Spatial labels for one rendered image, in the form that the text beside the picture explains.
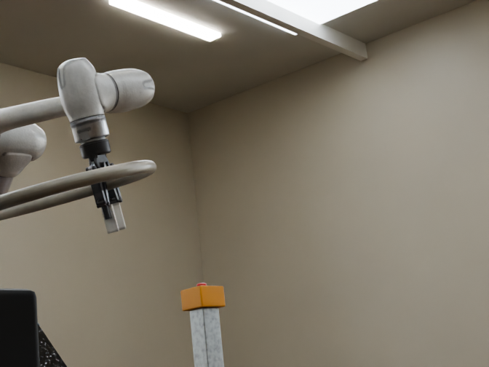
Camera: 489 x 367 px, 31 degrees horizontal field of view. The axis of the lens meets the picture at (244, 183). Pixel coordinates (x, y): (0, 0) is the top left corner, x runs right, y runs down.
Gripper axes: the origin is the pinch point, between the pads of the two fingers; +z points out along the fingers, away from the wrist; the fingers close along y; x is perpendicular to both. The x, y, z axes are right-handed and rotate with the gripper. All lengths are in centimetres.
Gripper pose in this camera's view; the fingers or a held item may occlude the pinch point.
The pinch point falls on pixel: (113, 218)
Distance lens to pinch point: 227.5
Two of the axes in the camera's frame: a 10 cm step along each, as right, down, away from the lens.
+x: 9.4, -2.4, -2.3
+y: -2.2, 0.8, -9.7
